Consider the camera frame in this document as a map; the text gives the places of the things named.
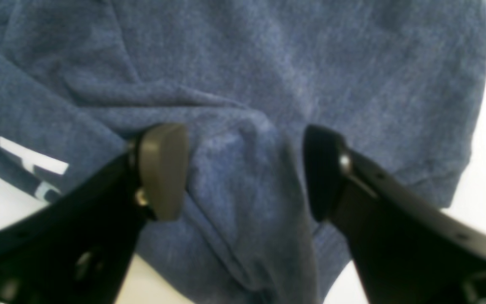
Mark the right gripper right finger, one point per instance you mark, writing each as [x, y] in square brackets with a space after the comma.
[405, 250]

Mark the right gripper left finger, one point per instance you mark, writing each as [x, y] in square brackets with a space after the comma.
[78, 250]

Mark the navy blue T-shirt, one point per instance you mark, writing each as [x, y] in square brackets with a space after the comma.
[402, 80]

